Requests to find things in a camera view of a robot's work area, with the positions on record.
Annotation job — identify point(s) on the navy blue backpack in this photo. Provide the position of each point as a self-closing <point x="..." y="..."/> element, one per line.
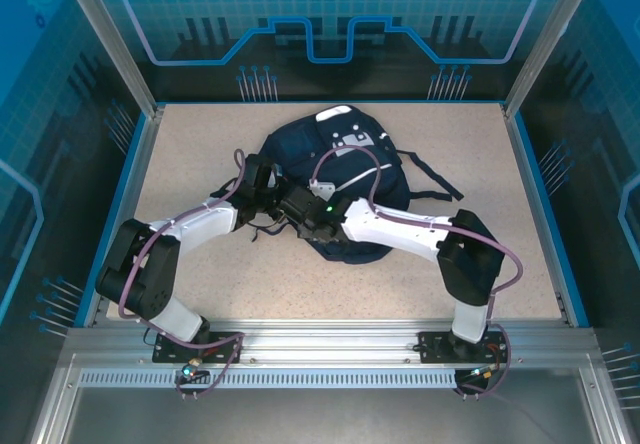
<point x="300" y="149"/>

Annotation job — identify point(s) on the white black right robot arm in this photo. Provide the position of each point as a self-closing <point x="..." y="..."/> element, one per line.
<point x="400" y="229"/>

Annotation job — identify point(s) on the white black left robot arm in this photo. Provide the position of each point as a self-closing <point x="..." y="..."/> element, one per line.
<point x="200" y="221"/>

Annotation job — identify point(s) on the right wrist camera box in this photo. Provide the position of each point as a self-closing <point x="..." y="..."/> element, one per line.
<point x="324" y="190"/>

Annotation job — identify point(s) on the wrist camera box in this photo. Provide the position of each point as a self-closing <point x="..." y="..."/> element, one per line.
<point x="260" y="171"/>
<point x="324" y="190"/>

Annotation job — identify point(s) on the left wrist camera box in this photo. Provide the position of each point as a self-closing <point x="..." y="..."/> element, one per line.
<point x="260" y="171"/>

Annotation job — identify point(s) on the aluminium mounting rail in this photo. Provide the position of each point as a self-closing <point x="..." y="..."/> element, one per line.
<point x="325" y="336"/>

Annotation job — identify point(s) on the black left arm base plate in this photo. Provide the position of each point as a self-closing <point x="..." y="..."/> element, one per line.
<point x="220" y="346"/>

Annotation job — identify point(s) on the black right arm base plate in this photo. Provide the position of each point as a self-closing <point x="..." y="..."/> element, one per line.
<point x="435" y="346"/>

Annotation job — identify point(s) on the aluminium frame post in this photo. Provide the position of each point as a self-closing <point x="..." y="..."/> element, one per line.
<point x="550" y="39"/>
<point x="107" y="39"/>

